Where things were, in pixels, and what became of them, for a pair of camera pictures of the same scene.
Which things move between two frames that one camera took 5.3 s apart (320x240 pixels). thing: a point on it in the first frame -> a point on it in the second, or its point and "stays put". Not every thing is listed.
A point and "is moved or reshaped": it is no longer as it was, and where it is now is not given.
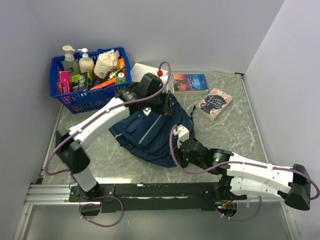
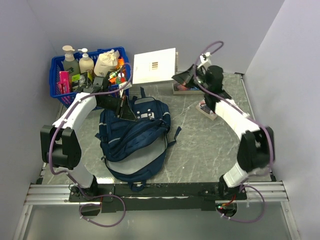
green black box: [81, 81] stays put
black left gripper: [166, 108] -> [123, 110]
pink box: [65, 84] stays put
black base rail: [131, 197] stays put
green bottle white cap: [121, 78] stays put
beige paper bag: [106, 61] stays put
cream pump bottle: [85, 63] stays put
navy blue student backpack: [148, 133] is moved or reshaped
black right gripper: [178, 155] -> [186, 77]
